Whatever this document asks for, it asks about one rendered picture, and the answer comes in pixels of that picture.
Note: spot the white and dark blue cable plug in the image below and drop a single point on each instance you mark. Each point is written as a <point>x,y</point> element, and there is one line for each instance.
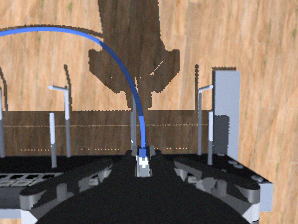
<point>143,161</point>

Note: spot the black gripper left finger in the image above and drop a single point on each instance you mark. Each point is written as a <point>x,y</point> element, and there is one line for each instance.
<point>36,200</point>

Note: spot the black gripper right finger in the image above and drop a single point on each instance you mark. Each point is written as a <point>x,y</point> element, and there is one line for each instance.
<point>240,193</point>

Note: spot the blue patch cord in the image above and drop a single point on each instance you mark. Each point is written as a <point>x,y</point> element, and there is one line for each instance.
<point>116,58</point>

